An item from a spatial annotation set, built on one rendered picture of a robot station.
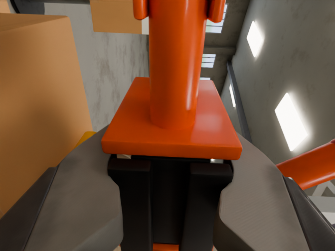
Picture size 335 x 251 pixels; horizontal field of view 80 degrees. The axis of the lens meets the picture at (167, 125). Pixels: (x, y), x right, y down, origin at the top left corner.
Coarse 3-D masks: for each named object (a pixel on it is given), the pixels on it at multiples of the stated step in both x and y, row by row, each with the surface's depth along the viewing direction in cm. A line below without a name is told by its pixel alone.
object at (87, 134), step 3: (87, 132) 30; (90, 132) 30; (93, 132) 30; (84, 135) 29; (87, 135) 29; (90, 135) 29; (81, 138) 29; (84, 138) 29; (87, 138) 29; (81, 141) 28; (78, 144) 27
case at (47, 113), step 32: (0, 32) 15; (32, 32) 18; (64, 32) 23; (0, 64) 15; (32, 64) 18; (64, 64) 24; (0, 96) 15; (32, 96) 18; (64, 96) 24; (0, 128) 15; (32, 128) 19; (64, 128) 24; (0, 160) 15; (32, 160) 19; (0, 192) 15
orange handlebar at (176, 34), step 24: (144, 0) 6; (168, 0) 6; (192, 0) 6; (216, 0) 6; (168, 24) 7; (192, 24) 7; (168, 48) 7; (192, 48) 7; (168, 72) 8; (192, 72) 8; (168, 96) 8; (192, 96) 8; (168, 120) 9; (192, 120) 9
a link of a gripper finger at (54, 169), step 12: (48, 168) 8; (36, 180) 8; (48, 180) 8; (36, 192) 7; (24, 204) 7; (36, 204) 7; (12, 216) 6; (24, 216) 6; (36, 216) 6; (0, 228) 6; (12, 228) 6; (24, 228) 6; (0, 240) 6; (12, 240) 6; (24, 240) 6
